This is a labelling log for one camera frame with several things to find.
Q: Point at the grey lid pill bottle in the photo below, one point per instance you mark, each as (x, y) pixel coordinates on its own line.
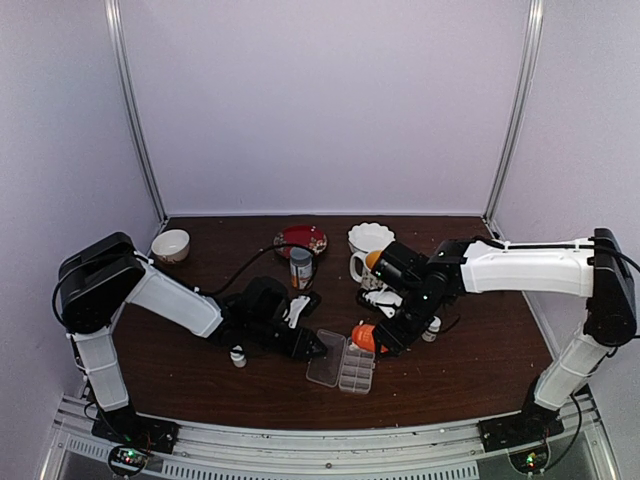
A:
(301, 268)

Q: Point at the white scalloped bowl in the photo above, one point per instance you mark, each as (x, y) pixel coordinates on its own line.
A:
(369, 236)

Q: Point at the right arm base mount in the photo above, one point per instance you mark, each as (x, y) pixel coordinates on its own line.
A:
(515, 430)

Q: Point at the front aluminium rail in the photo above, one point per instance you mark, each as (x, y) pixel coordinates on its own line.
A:
(452, 450)

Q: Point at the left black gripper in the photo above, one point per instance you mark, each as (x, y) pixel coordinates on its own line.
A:
(301, 351)

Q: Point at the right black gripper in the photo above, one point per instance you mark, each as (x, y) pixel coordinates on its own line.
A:
(396, 341)

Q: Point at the small white bowl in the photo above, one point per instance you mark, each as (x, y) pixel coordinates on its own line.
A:
(171, 246)

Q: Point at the clear plastic pill organizer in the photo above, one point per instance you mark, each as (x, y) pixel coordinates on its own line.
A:
(349, 371)

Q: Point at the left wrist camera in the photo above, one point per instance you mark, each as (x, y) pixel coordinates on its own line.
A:
(301, 306)

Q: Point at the small white bottle left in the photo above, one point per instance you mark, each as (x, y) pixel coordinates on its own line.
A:
(238, 357)

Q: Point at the red patterned plate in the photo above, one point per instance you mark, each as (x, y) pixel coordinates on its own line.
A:
(309, 236)

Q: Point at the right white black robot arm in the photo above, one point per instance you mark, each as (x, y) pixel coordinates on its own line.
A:
(593, 269)

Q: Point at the small white bottle right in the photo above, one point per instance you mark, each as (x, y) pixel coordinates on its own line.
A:
(430, 334)

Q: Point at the aluminium frame post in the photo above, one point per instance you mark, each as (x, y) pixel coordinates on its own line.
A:
(529, 58)
(117, 37)

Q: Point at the patterned mug yellow inside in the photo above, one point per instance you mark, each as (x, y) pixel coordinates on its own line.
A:
(361, 270)

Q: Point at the orange pill bottle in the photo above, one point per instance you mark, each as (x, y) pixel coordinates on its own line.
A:
(362, 337)

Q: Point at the small white bottle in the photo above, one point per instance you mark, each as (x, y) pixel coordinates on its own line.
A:
(238, 357)
(430, 334)

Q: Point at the right aluminium frame post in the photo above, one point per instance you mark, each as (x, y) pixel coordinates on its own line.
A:
(529, 58)

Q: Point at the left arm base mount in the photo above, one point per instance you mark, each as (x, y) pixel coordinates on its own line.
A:
(140, 432)

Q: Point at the left aluminium frame post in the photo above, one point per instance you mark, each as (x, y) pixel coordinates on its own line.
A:
(117, 37)

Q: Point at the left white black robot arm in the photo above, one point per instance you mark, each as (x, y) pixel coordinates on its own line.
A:
(94, 283)

